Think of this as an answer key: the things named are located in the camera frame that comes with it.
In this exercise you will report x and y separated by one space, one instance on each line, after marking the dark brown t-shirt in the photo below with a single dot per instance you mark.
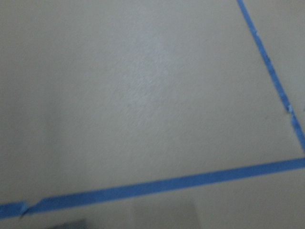
76 224

